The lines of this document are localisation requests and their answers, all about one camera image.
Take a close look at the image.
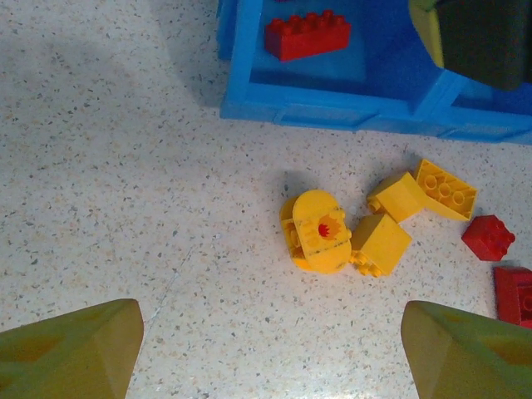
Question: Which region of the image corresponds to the yellow-green left gripper right finger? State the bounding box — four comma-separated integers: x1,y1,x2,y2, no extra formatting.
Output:
401,302,532,399

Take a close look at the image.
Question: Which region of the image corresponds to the yellow-green left gripper left finger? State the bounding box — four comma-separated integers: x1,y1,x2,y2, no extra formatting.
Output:
0,298,145,399

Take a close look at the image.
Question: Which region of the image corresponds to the blue plastic bin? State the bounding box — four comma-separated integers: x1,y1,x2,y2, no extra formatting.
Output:
215,0,452,133
415,68,532,145

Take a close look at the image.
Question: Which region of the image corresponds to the small red lego brick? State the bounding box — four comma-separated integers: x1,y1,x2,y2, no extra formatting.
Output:
461,214,516,262

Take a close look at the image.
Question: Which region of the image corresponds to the yellow curved lego brick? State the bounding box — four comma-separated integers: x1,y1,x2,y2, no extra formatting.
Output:
413,159,479,220

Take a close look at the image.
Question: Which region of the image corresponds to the yellow rounded flame print lego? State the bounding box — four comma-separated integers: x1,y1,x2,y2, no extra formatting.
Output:
278,189,353,275

